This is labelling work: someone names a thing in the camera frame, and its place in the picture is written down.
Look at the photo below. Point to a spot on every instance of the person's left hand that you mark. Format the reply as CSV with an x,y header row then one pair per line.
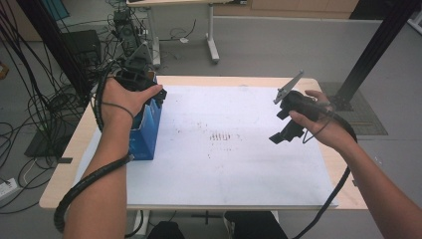
x,y
119,99

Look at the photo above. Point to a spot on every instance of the person's right hand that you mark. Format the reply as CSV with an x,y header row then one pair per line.
x,y
328,132

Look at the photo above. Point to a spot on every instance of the white table leg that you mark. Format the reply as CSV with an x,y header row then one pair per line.
x,y
142,224
274,215

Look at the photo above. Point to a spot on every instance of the person's right leg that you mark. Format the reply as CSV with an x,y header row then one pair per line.
x,y
252,227

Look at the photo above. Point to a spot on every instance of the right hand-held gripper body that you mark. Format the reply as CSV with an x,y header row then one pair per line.
x,y
298,101

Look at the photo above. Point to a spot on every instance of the black equipment case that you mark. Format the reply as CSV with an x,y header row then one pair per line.
x,y
83,43

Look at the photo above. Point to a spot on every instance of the teal panel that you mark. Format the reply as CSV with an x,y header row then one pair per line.
x,y
54,8

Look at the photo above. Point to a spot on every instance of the person's leg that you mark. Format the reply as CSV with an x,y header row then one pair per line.
x,y
166,230
252,227

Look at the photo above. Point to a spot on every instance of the person's left leg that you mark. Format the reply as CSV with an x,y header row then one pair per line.
x,y
166,230

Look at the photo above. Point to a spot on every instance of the black metal post with base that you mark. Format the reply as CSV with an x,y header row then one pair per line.
x,y
389,30

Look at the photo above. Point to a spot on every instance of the dark grey floor mat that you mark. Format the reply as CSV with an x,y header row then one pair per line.
x,y
368,122

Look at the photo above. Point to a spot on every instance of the white power strip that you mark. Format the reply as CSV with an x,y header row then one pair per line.
x,y
7,189

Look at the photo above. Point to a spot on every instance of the black floor base plate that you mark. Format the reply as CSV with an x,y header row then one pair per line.
x,y
43,146

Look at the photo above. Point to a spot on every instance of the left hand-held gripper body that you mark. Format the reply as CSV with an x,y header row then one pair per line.
x,y
136,78

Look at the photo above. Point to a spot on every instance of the black tape strip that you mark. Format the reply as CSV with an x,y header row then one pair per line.
x,y
64,160

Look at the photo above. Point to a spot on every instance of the white paper sheet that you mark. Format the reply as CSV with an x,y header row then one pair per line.
x,y
215,172

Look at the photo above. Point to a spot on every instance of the black computer tower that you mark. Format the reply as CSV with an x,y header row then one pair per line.
x,y
127,30

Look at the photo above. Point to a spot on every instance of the blue cardboard box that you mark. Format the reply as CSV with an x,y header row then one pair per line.
x,y
149,132

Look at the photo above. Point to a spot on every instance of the white desk with metal legs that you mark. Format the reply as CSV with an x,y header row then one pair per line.
x,y
211,33

